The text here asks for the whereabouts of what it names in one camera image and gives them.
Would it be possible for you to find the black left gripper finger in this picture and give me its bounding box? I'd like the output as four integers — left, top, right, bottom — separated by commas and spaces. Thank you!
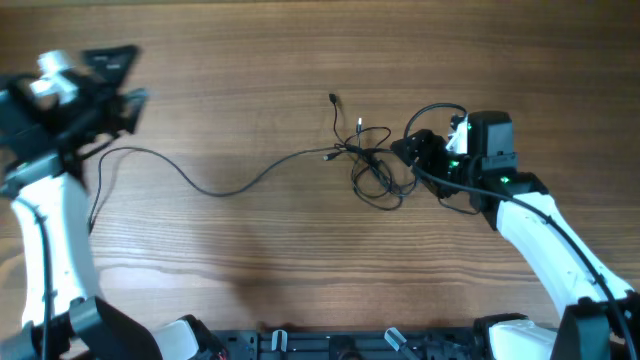
120, 88, 148, 134
82, 45, 139, 83

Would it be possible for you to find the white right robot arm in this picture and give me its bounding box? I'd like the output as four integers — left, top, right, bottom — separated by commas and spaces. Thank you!
390, 111, 639, 359

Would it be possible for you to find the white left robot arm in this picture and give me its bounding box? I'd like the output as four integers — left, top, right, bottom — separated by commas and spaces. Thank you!
1, 45, 200, 359

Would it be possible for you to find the black right camera cable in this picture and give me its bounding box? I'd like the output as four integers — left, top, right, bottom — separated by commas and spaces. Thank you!
402, 102, 639, 360

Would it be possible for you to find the black camera cable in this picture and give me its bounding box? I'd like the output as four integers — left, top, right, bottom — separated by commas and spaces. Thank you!
402, 102, 639, 360
29, 199, 56, 360

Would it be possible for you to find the black left camera cable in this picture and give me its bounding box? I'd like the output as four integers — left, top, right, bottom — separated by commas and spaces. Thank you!
29, 199, 56, 360

